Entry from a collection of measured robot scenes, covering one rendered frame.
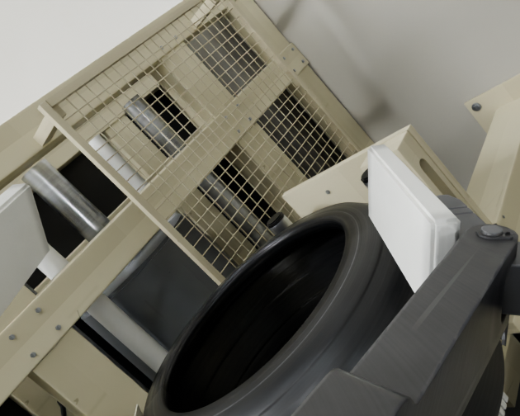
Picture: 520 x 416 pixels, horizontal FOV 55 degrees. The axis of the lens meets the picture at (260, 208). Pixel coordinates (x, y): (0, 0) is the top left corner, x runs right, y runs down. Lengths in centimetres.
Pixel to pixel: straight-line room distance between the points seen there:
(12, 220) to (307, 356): 45
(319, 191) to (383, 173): 92
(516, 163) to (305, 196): 59
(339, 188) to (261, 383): 55
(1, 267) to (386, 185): 13
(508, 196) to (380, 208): 118
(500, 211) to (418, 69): 67
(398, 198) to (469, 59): 159
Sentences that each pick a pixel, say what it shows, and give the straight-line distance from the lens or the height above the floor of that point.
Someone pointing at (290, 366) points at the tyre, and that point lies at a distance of 60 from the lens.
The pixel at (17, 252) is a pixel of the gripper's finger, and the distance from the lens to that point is 19.
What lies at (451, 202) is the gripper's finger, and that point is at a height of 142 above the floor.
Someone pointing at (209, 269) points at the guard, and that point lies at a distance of 116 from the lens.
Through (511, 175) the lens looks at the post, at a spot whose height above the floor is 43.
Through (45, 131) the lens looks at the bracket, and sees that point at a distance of 123.
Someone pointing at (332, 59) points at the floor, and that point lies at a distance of 188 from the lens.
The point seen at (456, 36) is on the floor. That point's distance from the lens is 172.
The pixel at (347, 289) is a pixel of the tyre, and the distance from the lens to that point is 63.
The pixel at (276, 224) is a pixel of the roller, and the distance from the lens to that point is 105.
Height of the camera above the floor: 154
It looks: 37 degrees down
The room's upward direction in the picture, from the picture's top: 143 degrees counter-clockwise
